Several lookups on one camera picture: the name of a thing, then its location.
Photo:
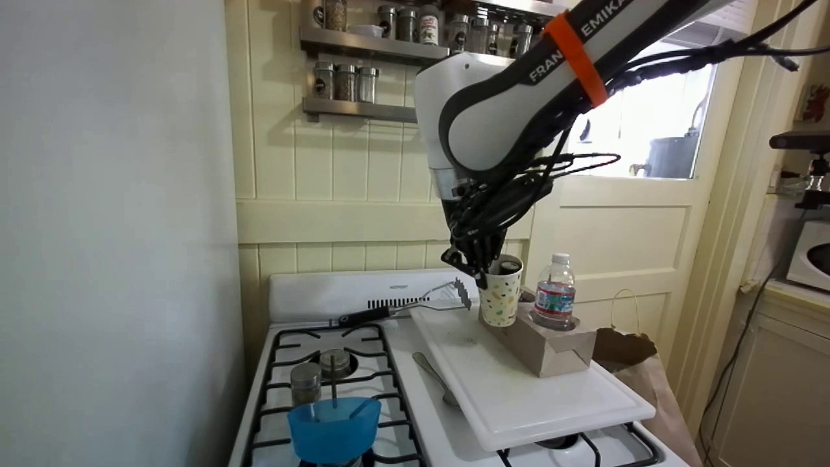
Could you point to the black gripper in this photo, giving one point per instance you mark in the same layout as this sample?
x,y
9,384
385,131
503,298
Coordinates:
x,y
473,231

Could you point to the blue plastic bowl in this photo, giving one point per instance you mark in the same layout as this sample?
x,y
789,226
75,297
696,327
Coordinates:
x,y
333,431

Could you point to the white dotted paper cup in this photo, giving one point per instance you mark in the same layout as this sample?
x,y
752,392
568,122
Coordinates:
x,y
501,301

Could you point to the white refrigerator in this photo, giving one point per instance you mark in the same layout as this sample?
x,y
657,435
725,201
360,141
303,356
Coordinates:
x,y
112,217

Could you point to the small metal cup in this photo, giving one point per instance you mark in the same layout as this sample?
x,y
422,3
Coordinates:
x,y
303,384

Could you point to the white cutting board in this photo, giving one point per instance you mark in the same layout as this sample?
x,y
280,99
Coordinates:
x,y
518,397

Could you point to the cream kitchen cabinet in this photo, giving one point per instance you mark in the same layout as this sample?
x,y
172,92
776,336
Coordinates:
x,y
779,389

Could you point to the black stereo camera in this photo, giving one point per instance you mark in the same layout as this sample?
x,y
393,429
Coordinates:
x,y
800,139

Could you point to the dark pot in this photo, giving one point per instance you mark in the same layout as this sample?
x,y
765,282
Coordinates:
x,y
673,156

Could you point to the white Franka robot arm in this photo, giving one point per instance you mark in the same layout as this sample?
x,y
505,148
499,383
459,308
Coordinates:
x,y
482,113

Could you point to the dark metal spice rack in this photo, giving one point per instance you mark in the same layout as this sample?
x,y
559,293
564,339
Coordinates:
x,y
364,109

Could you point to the brown paper bag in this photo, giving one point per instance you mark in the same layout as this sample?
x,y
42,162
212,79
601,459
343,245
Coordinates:
x,y
622,349

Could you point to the glass spice jar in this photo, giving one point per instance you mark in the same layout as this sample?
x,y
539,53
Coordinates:
x,y
521,40
456,30
428,25
481,30
345,81
386,18
405,25
333,14
367,84
322,79
501,35

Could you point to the clear plastic water bottle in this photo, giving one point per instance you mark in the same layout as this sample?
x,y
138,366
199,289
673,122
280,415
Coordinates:
x,y
555,293

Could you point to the cream panelled door with window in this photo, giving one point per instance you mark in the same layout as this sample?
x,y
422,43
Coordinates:
x,y
622,235

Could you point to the white gas stove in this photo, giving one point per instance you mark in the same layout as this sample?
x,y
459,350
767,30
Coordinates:
x,y
345,293

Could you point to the brown cardboard box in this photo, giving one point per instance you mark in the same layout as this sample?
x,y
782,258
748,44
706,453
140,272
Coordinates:
x,y
544,350

